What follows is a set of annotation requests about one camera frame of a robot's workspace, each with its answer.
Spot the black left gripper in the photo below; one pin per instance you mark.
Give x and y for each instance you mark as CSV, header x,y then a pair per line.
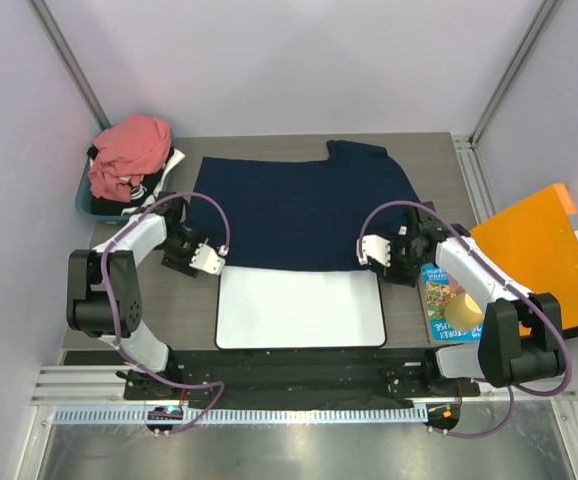
x,y
182,265

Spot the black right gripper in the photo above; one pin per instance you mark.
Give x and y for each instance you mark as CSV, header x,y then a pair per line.
x,y
394,273

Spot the navy blue t-shirt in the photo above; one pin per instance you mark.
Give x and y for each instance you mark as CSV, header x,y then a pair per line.
x,y
304,216

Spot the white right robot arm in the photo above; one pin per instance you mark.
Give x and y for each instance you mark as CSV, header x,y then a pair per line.
x,y
521,343

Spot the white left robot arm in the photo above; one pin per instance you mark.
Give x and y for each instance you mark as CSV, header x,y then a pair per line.
x,y
104,300

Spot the colourful picture book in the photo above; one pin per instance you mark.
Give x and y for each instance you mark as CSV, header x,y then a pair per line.
x,y
436,292

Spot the yellow mug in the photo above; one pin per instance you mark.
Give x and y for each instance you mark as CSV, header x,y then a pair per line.
x,y
462,313

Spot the white mat with black border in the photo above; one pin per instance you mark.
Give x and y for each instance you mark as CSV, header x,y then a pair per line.
x,y
274,309

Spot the pink crumpled t-shirt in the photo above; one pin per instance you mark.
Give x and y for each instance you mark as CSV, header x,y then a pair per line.
x,y
135,147

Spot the teal laundry basket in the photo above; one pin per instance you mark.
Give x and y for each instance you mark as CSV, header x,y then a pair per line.
x,y
82,193

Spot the orange board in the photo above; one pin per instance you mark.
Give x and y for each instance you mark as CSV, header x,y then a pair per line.
x,y
533,242

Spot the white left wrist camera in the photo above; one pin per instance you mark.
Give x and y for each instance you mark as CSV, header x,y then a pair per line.
x,y
206,259

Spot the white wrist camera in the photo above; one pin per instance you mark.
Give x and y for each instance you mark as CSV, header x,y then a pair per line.
x,y
373,248
206,259

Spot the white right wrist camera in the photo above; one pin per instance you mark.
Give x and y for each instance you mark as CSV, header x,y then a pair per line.
x,y
373,248

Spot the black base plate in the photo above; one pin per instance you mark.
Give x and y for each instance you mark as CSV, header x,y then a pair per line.
x,y
312,379

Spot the white slotted cable duct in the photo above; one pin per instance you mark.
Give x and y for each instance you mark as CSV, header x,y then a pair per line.
x,y
171,415

